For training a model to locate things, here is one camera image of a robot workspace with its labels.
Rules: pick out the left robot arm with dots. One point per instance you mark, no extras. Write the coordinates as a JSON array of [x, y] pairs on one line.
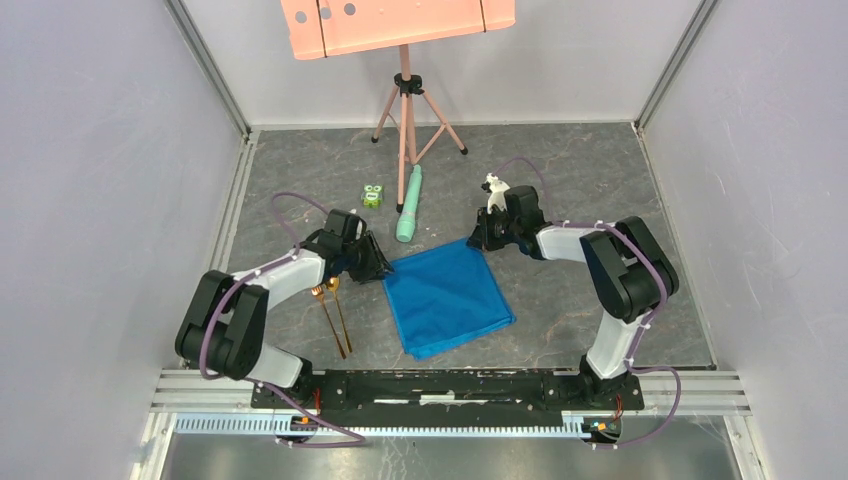
[[223, 328]]

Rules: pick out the mint green flashlight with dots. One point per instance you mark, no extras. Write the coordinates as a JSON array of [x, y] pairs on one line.
[[406, 224]]

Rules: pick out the blue cloth napkin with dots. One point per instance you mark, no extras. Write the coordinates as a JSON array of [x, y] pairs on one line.
[[443, 298]]

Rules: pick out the gold spoon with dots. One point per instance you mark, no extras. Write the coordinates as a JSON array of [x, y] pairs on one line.
[[332, 285]]

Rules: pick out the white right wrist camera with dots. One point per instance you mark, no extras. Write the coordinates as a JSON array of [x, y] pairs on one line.
[[496, 189]]

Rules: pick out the gold fork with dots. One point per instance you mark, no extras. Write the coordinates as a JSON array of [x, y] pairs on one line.
[[319, 294]]

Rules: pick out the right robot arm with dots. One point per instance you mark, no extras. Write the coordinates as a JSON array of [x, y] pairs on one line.
[[631, 274]]

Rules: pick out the pink music stand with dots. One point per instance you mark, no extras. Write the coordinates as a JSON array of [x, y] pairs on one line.
[[323, 29]]

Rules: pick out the green owl toy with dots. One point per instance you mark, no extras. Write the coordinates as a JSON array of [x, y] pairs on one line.
[[372, 196]]

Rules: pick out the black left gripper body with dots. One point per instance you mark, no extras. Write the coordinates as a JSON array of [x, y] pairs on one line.
[[363, 260]]

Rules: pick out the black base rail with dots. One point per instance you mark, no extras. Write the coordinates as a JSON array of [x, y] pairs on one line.
[[461, 397]]

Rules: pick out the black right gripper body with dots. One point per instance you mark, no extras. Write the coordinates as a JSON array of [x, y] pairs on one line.
[[497, 229]]

